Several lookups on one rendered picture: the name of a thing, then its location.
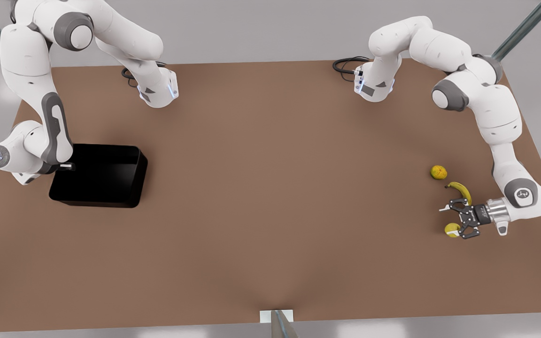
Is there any black storage box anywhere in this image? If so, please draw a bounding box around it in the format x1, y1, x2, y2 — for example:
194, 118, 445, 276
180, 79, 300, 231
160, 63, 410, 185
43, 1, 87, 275
48, 143, 149, 209

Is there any yellow banana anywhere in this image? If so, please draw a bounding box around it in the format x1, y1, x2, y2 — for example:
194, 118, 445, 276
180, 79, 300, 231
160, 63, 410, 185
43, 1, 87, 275
445, 181, 472, 207

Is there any black cable loop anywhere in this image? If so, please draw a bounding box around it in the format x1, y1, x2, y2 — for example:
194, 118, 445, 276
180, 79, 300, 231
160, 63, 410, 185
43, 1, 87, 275
332, 56, 372, 83
121, 61, 168, 88

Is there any white post foot plate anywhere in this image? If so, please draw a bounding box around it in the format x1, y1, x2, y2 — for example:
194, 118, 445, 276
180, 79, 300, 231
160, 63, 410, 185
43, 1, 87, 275
259, 309, 295, 324

